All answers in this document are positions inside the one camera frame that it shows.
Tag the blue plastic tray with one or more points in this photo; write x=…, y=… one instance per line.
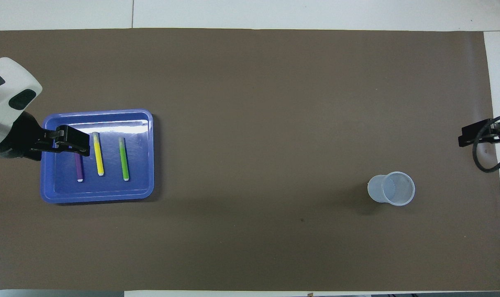
x=138, y=173

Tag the green pen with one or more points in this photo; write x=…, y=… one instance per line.
x=124, y=161

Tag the purple pen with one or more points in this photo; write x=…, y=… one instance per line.
x=79, y=169

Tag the translucent plastic cup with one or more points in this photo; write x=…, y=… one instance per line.
x=394, y=189

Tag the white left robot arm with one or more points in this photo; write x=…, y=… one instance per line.
x=6, y=86

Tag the yellow pen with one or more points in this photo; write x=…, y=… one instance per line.
x=98, y=156

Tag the brown table mat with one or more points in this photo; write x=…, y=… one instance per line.
x=254, y=123

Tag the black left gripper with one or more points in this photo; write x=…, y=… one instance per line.
x=27, y=142

